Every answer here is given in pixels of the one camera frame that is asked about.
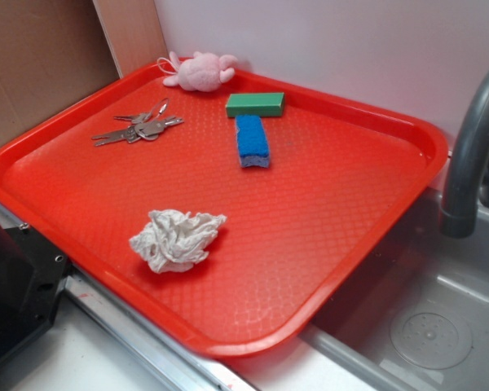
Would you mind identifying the silver key bunch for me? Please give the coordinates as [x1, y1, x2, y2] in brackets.
[91, 98, 184, 147]

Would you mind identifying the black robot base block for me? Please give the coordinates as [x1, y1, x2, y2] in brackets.
[0, 225, 70, 366]

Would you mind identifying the red plastic tray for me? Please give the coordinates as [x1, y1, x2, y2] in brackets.
[0, 64, 447, 358]

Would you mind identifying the blue sponge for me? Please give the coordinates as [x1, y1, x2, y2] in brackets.
[236, 115, 271, 168]

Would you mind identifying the crumpled white cloth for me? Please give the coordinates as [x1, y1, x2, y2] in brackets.
[129, 209, 227, 274]

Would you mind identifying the green rectangular block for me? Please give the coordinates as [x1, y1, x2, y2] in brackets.
[225, 92, 285, 117]

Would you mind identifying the pink plush toy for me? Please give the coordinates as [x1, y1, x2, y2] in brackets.
[156, 51, 238, 92]

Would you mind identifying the grey toy sink basin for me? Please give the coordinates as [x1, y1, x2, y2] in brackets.
[302, 190, 489, 390]

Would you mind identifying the grey toy faucet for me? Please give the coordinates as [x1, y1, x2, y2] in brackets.
[439, 72, 489, 238]

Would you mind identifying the brown cardboard panel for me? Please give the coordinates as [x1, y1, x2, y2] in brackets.
[0, 1, 166, 147]

